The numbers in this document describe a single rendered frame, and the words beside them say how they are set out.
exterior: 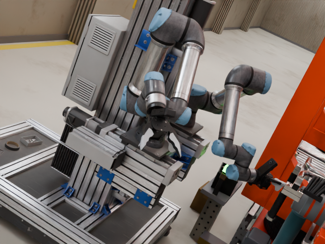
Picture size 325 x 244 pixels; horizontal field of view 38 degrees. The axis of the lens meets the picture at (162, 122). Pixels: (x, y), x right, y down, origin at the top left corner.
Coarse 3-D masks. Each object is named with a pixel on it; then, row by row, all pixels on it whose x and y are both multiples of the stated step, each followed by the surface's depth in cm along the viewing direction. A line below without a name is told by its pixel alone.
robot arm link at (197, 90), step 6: (192, 90) 265; (198, 90) 265; (204, 90) 267; (192, 96) 266; (198, 96) 266; (204, 96) 268; (192, 102) 267; (198, 102) 268; (204, 102) 269; (192, 108) 268; (198, 108) 272
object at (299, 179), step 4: (300, 172) 219; (304, 172) 219; (308, 172) 222; (312, 172) 224; (300, 176) 214; (308, 176) 224; (312, 176) 223; (320, 176) 223; (296, 180) 213; (300, 180) 212
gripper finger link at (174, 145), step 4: (168, 136) 167; (172, 136) 166; (168, 140) 166; (172, 140) 165; (176, 140) 166; (172, 144) 166; (176, 144) 165; (168, 148) 170; (172, 148) 168; (176, 148) 165; (180, 152) 165; (180, 156) 164
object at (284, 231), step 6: (294, 210) 245; (288, 216) 248; (294, 216) 244; (300, 216) 242; (288, 222) 246; (294, 222) 244; (300, 222) 243; (282, 228) 249; (288, 228) 246; (294, 228) 245; (300, 228) 246; (282, 234) 248; (288, 234) 246; (294, 234) 246; (276, 240) 251; (282, 240) 248; (288, 240) 247
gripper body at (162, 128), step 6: (150, 108) 171; (156, 108) 171; (150, 114) 173; (150, 120) 165; (156, 120) 166; (162, 120) 167; (144, 126) 171; (156, 126) 165; (162, 126) 166; (168, 126) 167; (156, 132) 164; (162, 132) 166; (150, 138) 169; (156, 138) 170; (162, 138) 171
